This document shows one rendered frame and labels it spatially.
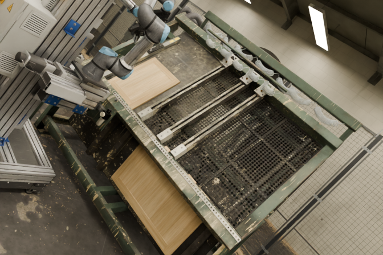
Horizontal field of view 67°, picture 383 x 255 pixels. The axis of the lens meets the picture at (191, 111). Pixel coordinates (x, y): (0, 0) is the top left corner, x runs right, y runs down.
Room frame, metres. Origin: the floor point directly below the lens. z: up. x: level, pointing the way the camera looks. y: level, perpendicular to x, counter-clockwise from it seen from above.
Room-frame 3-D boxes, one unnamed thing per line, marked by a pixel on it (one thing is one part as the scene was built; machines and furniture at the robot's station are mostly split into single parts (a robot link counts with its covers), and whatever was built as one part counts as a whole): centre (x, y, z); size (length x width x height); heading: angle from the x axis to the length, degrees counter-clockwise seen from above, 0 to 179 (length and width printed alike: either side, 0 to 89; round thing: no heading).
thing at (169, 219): (2.40, -0.25, 0.53); 0.90 x 0.02 x 0.55; 64
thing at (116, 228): (2.97, -0.13, 0.41); 2.20 x 1.38 x 0.83; 64
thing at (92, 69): (2.00, 0.71, 1.09); 0.15 x 0.15 x 0.10
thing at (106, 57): (2.00, 0.70, 1.20); 0.13 x 0.12 x 0.14; 114
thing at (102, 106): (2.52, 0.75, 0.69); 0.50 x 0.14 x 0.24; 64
